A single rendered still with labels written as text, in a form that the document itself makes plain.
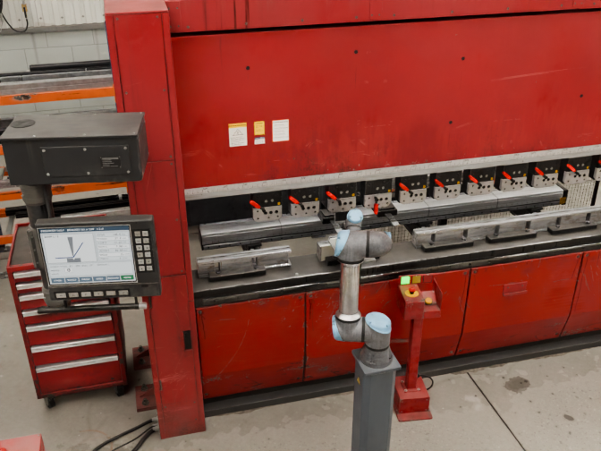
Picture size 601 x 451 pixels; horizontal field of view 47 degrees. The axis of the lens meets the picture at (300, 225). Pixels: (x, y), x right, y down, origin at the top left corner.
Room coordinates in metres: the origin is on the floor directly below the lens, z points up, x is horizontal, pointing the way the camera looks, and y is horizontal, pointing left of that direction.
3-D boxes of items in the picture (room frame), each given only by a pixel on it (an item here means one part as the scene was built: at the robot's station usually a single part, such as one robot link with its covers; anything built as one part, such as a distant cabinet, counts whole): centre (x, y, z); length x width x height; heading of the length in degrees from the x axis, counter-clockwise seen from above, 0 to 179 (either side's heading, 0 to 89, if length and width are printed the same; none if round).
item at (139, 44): (3.24, 0.75, 1.15); 0.85 x 0.25 x 2.30; 14
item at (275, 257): (3.17, 0.30, 0.92); 0.50 x 0.06 x 0.10; 104
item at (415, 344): (3.10, -0.64, 0.39); 0.05 x 0.05 x 0.54; 7
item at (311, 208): (3.25, -0.02, 1.26); 0.15 x 0.09 x 0.17; 104
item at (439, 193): (3.45, -0.79, 1.26); 0.15 x 0.09 x 0.17; 104
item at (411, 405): (3.07, -0.64, 0.06); 0.25 x 0.20 x 0.12; 7
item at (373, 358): (2.55, -0.35, 0.82); 0.15 x 0.15 x 0.10
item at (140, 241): (2.42, 0.81, 1.42); 0.45 x 0.12 x 0.36; 95
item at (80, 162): (2.51, 0.86, 1.53); 0.51 x 0.25 x 0.85; 95
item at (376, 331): (2.56, -0.35, 0.94); 0.13 x 0.12 x 0.14; 85
